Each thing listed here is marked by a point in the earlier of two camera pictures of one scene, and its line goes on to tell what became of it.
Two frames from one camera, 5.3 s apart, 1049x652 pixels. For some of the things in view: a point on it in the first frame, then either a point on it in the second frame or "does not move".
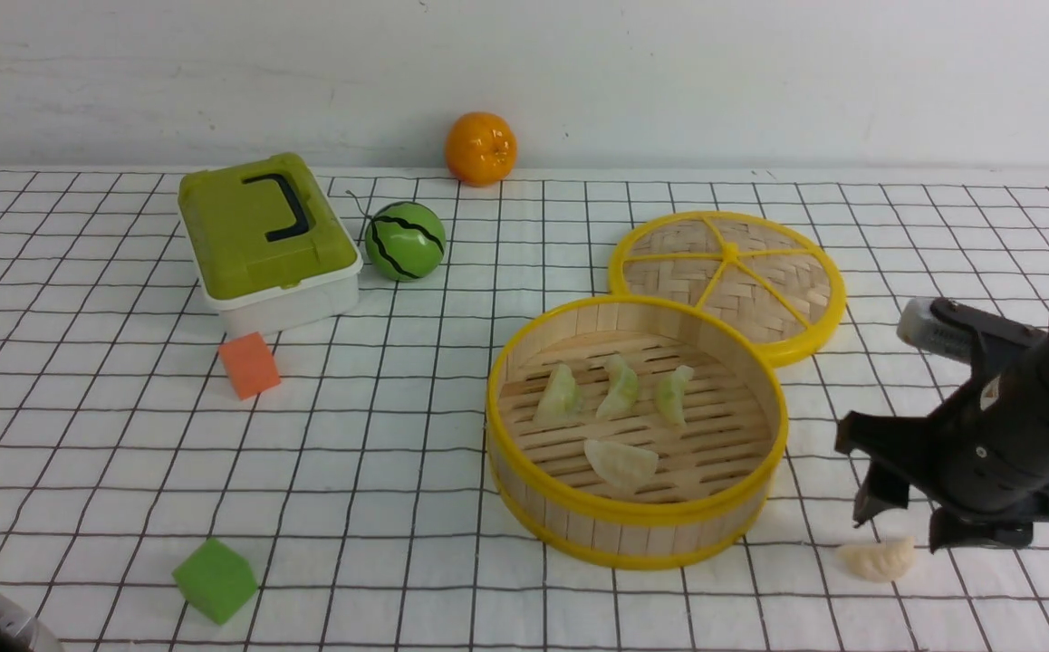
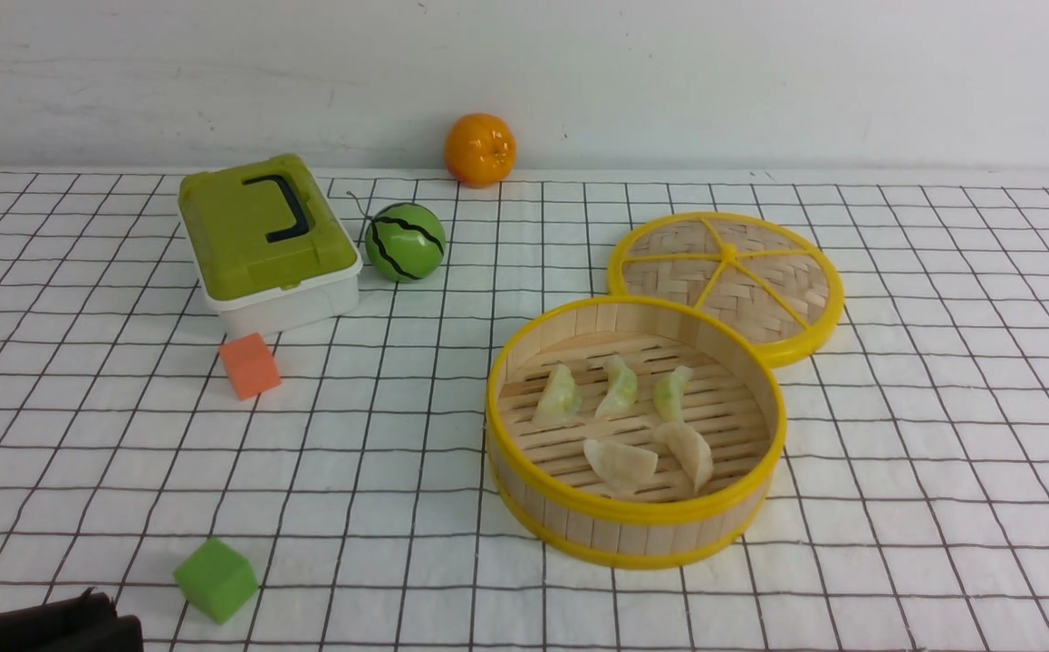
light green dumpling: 670,394 does not move
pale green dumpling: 561,398 does not move
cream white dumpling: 625,467 does not move
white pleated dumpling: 881,561 → 691,451
